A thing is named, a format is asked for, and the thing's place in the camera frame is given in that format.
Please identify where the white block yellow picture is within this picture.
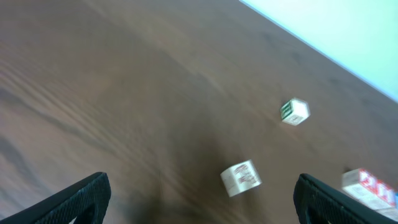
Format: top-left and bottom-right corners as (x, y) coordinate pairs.
(220, 160), (262, 197)

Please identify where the red letter A block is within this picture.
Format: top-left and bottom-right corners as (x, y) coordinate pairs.
(342, 169), (396, 210)

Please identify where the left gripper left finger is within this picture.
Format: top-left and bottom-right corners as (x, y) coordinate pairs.
(1, 172), (111, 224)

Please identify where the red letter I block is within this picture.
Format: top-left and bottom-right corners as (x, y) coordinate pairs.
(377, 202), (398, 222)

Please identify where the plain white wooden block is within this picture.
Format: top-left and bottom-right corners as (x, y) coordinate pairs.
(280, 98), (310, 126)

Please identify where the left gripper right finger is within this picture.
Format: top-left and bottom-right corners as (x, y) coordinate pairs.
(293, 174), (397, 224)

